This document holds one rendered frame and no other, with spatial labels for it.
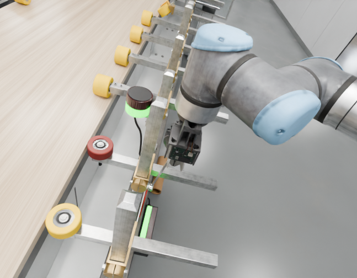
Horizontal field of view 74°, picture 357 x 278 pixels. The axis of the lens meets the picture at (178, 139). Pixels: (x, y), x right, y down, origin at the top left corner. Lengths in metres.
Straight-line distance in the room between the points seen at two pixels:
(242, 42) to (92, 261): 0.79
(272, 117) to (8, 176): 0.66
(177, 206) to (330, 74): 1.44
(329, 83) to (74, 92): 0.82
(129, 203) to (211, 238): 1.36
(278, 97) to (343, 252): 2.03
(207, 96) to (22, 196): 0.53
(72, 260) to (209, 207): 1.13
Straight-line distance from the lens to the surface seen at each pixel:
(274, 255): 1.91
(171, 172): 0.81
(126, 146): 1.16
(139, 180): 0.76
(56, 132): 0.84
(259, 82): 0.35
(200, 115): 0.44
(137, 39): 1.34
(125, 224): 0.45
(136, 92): 0.56
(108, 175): 1.06
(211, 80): 0.38
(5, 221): 0.70
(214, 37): 0.38
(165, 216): 1.69
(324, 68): 0.47
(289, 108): 0.34
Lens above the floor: 1.51
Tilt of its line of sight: 45 degrees down
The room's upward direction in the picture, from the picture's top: 20 degrees clockwise
